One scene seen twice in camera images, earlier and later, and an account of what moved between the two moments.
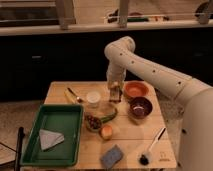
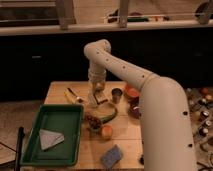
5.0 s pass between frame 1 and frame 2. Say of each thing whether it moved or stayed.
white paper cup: stayed
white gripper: moved
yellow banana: stayed
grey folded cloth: stayed
